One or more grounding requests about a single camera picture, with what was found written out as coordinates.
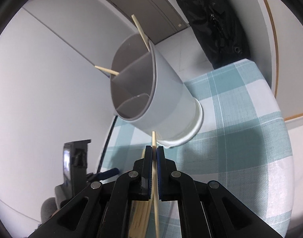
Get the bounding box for wooden chopstick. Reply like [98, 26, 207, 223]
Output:
[94, 66, 119, 76]
[131, 14, 150, 51]
[152, 131, 160, 238]
[129, 148, 152, 238]

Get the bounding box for black hanging backpack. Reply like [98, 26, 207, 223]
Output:
[176, 0, 251, 69]

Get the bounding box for white utensil holder cup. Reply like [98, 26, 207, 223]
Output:
[110, 34, 204, 148]

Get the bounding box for person's left hand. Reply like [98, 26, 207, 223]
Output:
[40, 197, 58, 224]

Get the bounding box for teal plaid tablecloth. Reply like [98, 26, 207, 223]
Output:
[101, 59, 295, 238]

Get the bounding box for grey brown door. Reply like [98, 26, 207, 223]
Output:
[106, 0, 188, 44]

